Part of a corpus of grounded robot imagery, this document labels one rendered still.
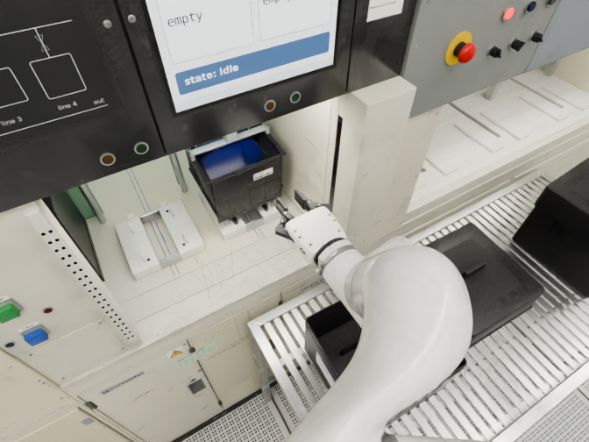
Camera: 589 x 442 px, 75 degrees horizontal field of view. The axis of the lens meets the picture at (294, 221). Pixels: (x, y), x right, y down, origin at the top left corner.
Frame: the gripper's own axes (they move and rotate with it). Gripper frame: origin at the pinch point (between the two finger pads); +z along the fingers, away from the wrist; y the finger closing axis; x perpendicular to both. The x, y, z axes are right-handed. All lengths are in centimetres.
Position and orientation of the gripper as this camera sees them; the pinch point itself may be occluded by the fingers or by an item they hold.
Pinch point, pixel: (291, 203)
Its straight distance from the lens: 83.9
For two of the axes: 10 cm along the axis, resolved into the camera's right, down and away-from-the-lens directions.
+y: 8.6, -4.0, 3.3
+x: 0.0, -6.4, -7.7
